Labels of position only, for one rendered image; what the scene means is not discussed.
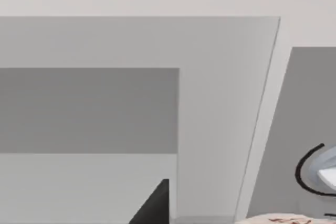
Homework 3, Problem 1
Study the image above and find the pink patterned round object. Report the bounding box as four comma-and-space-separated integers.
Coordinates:
240, 213, 336, 224

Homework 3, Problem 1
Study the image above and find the black rimmed glass cup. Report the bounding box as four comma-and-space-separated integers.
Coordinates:
295, 143, 336, 197

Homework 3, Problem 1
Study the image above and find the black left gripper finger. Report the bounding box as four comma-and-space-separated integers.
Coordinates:
128, 178, 170, 224

